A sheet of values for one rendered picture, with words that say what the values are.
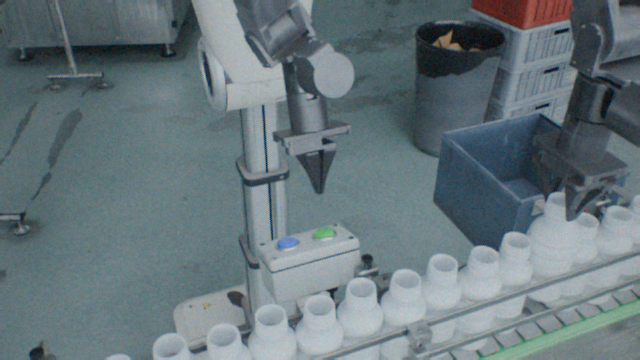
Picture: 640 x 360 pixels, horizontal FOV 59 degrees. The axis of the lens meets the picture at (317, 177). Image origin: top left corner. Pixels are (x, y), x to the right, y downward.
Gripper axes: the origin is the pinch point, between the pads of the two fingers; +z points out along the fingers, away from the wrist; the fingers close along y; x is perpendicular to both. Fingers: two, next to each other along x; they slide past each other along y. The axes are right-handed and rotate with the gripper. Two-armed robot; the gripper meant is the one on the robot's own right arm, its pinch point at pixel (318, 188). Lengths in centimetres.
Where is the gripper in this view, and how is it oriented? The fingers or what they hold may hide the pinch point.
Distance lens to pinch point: 84.7
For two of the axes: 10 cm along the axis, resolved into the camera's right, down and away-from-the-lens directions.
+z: 1.3, 9.5, 2.8
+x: -3.5, -2.2, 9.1
